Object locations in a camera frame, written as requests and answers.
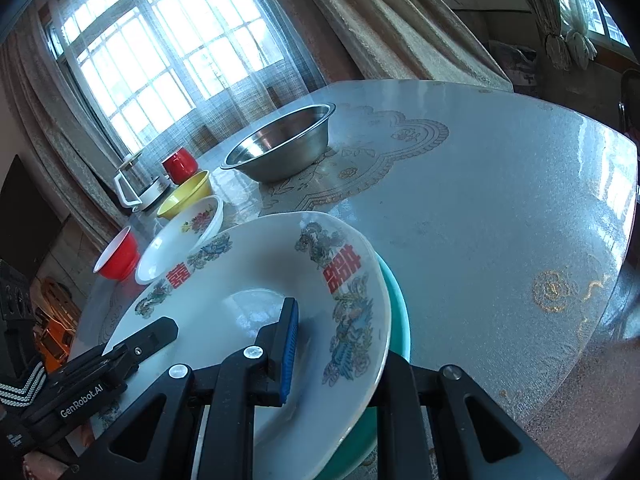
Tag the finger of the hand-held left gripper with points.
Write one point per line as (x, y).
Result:
(150, 335)

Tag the stainless steel bowl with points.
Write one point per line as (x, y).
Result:
(280, 150)

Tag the black television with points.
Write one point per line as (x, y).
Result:
(25, 210)

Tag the large dragon print plate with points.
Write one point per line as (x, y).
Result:
(225, 280)

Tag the red cup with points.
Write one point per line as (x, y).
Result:
(179, 165)

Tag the sheer white curtain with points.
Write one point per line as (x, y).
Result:
(280, 85)

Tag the lace patterned tablecloth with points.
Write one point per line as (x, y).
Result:
(475, 185)

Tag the yellow bowl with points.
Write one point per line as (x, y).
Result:
(187, 195)

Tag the person's left forearm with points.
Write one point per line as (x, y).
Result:
(20, 390)

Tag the red bowl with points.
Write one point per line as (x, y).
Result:
(120, 257)

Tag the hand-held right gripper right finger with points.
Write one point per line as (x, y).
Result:
(400, 400)

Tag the tied pale curtain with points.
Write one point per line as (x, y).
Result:
(560, 45)

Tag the dark printed bag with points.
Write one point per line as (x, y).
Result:
(515, 62)

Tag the dark chair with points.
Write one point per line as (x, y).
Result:
(629, 100)

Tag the teal plate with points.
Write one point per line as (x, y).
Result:
(397, 310)

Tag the small side window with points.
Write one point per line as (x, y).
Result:
(600, 10)

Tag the orange wooden furniture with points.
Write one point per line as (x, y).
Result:
(55, 325)

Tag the large barred window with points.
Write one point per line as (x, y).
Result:
(165, 60)

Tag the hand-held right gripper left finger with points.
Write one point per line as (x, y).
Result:
(289, 350)

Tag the beige heavy curtain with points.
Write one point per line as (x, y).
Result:
(390, 25)
(50, 135)

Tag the white floral plate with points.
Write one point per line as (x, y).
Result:
(170, 245)

